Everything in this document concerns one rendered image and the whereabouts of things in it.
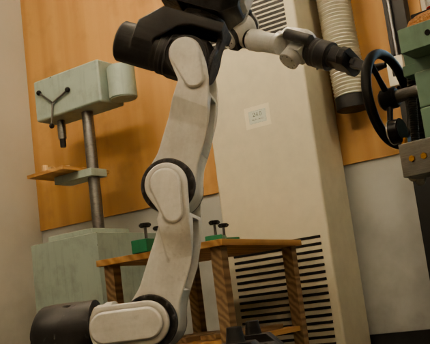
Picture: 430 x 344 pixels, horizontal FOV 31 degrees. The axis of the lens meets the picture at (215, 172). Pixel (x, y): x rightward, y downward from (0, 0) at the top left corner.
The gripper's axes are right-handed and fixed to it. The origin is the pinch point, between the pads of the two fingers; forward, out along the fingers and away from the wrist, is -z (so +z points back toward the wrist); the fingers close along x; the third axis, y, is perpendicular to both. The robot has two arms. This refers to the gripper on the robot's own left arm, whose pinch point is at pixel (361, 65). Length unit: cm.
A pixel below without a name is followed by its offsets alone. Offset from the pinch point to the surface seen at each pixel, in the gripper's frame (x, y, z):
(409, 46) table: 29.3, -1.4, -28.5
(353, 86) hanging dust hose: -98, 20, 60
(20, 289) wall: -113, -142, 209
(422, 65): 21.3, -2.5, -29.3
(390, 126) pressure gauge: 25.4, -20.6, -31.0
